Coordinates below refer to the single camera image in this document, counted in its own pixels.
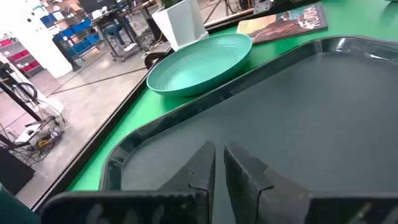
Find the white hexagonal planter pot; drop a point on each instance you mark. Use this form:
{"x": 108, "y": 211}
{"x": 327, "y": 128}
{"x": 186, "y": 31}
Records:
{"x": 180, "y": 21}

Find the picture book with lighthouse cover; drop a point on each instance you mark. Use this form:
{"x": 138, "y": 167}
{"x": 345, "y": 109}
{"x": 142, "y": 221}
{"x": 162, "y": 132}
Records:
{"x": 286, "y": 25}

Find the white square pillar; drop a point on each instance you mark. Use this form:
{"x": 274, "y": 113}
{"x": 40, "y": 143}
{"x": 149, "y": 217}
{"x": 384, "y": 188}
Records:
{"x": 40, "y": 40}

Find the teal round plate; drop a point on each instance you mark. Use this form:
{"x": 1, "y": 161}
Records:
{"x": 199, "y": 65}

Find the floor power strip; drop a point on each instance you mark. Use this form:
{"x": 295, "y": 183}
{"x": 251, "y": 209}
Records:
{"x": 51, "y": 138}

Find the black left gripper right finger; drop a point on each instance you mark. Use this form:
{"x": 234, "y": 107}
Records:
{"x": 245, "y": 186}

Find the grey metal bracket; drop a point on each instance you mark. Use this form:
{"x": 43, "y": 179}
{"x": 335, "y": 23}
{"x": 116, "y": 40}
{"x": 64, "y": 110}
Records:
{"x": 261, "y": 6}

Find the red storage bin shelf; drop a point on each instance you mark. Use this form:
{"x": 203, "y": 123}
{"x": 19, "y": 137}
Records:
{"x": 21, "y": 57}

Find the black plastic serving tray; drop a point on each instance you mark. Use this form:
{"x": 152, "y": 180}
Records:
{"x": 311, "y": 124}

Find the green table mat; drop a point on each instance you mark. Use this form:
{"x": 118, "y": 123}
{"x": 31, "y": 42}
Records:
{"x": 146, "y": 109}

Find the black object behind table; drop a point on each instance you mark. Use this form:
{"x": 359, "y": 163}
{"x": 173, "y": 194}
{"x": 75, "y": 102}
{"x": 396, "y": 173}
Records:
{"x": 154, "y": 59}

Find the blue storage bin shelf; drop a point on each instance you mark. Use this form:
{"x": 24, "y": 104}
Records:
{"x": 77, "y": 34}

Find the black wheeled work cart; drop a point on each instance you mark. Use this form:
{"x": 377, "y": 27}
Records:
{"x": 121, "y": 34}

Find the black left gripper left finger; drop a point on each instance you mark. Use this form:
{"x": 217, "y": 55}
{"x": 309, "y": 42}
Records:
{"x": 199, "y": 174}

